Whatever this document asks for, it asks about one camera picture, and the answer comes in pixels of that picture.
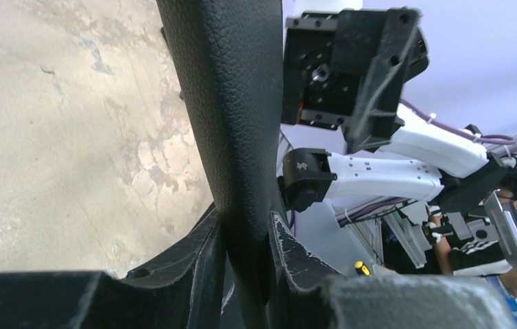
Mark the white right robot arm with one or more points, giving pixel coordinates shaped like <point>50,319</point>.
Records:
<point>424,161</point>

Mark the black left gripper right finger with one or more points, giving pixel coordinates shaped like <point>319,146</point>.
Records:
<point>306,292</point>

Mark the person in black shirt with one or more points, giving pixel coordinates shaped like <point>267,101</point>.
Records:
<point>475,257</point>

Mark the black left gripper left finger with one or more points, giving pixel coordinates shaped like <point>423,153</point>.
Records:
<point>180,288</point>

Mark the black zippered tool case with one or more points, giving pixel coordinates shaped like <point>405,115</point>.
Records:
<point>228,59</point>

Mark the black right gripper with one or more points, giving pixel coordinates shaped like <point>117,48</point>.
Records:
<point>346,71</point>

